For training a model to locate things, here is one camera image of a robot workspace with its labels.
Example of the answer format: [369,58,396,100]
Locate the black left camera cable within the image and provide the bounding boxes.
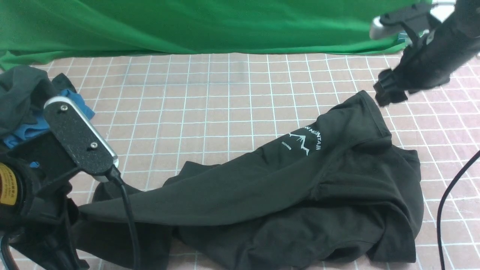
[105,167,141,270]

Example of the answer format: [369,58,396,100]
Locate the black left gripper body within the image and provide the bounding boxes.
[0,132,90,270]

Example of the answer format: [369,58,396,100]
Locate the green backdrop cloth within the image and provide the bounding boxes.
[0,0,417,70]

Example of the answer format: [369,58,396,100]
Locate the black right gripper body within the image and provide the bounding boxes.
[374,0,480,107]

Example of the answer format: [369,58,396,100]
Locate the dark gray long-sleeve top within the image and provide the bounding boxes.
[71,90,425,270]

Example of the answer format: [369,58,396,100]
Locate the dark teal-gray garment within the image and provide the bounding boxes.
[0,65,77,138]

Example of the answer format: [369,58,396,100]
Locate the blue binder clip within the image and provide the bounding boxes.
[397,32,410,44]

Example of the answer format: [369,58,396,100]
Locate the blue garment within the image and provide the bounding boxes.
[2,89,95,149]

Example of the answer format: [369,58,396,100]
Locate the pink checkered tablecloth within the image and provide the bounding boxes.
[36,54,480,270]

